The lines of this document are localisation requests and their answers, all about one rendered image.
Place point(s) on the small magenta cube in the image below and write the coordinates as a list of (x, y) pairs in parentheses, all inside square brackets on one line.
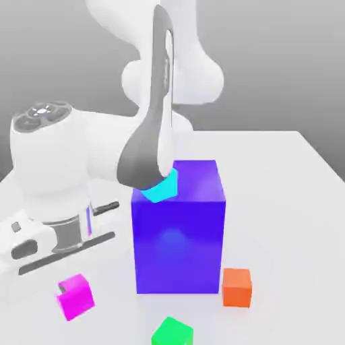
[(78, 299)]

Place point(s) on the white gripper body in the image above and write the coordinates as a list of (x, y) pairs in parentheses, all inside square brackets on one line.
[(67, 254)]

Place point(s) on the small orange cube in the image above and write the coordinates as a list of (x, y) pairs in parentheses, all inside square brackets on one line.
[(236, 288)]

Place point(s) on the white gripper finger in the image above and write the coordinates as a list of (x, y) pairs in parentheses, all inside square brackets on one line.
[(62, 289)]

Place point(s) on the large blue box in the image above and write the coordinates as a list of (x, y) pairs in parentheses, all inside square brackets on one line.
[(178, 242)]

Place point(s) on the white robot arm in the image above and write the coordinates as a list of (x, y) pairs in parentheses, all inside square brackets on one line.
[(62, 161)]

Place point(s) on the small green cube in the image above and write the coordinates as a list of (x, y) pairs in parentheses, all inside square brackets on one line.
[(172, 333)]

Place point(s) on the small cyan cube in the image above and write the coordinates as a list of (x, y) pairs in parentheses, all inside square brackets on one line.
[(163, 188)]

